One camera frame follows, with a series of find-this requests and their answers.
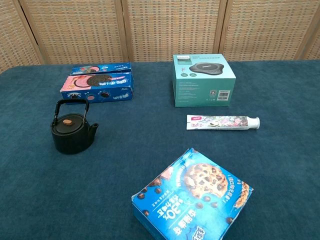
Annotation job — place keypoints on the blue chocolate chip cookie box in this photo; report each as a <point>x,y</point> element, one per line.
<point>190,197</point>

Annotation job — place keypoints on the blue table cloth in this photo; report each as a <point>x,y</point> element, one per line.
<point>155,160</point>

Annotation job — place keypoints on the woven folding screen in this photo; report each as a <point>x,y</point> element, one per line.
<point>160,28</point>

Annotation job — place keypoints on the small black teapot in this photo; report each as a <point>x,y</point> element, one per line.
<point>71,136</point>

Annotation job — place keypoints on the white floral toothpaste tube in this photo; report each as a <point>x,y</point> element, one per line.
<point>220,122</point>

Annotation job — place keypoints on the pink and blue Oreo box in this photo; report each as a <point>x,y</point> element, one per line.
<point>100,88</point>

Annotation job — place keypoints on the slim blue Oreo box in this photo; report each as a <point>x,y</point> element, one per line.
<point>101,69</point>

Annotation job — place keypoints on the teal speakerphone box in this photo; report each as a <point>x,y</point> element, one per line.
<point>203,82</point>

